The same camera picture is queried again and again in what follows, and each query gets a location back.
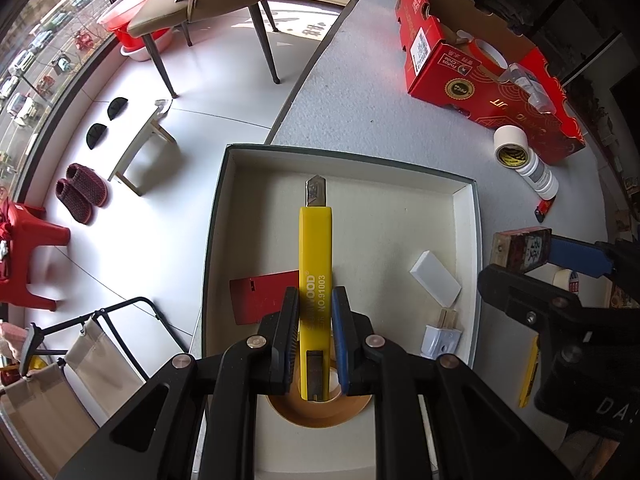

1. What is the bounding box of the red plastic stool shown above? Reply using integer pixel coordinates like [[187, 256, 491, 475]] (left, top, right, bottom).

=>
[[0, 199, 71, 312]]

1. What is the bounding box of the red cardboard box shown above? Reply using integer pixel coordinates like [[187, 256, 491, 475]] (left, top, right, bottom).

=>
[[395, 0, 587, 166]]

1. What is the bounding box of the canvas folding rack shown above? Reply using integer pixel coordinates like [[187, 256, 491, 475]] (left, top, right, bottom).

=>
[[0, 296, 191, 461]]

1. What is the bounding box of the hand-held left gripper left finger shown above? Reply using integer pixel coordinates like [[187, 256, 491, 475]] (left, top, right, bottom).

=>
[[55, 287, 301, 480]]

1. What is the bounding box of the white rectangular block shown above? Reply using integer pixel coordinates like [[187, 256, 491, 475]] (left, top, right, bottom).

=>
[[409, 250, 462, 308]]

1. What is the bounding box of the yellow utility knife with barcode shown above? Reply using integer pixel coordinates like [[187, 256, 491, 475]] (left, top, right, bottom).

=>
[[517, 335, 541, 408]]

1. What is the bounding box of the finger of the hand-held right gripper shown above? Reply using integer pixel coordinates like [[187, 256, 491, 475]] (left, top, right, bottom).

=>
[[477, 265, 582, 334], [549, 236, 640, 282]]

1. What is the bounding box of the grey rectangular tray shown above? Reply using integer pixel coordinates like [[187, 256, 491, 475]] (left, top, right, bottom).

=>
[[199, 143, 484, 480]]

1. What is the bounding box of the red plastic basin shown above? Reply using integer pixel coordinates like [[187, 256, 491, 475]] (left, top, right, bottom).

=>
[[97, 0, 173, 48]]

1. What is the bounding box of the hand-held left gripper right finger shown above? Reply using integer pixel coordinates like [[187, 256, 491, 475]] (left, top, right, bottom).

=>
[[332, 287, 571, 480]]

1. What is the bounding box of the white plug adapter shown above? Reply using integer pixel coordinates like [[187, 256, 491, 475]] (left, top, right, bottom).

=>
[[420, 308, 462, 361]]

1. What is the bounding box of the row of parked cars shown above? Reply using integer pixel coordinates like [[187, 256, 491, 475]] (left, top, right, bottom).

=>
[[0, 0, 108, 131]]

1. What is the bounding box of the white bottle with grey label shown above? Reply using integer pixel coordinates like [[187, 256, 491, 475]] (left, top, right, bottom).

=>
[[515, 152, 560, 200]]

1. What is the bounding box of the wide masking tape roll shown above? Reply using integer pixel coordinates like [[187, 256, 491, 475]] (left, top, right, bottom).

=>
[[551, 268, 615, 309]]

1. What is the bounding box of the dark red slipper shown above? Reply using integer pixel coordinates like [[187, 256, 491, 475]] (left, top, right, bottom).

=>
[[55, 178, 93, 225], [66, 162, 108, 208]]

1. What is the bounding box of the clear plastic packet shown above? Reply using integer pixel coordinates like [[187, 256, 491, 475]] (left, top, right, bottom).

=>
[[500, 62, 556, 111]]

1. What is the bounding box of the dark red printed box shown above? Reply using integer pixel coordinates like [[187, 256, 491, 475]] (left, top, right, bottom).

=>
[[489, 227, 553, 274]]

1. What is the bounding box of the brown tape roll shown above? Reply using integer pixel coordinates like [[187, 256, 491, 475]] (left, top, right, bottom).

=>
[[265, 365, 373, 428]]

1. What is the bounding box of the white felt mat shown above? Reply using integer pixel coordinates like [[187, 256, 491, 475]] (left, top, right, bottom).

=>
[[265, 0, 640, 461]]

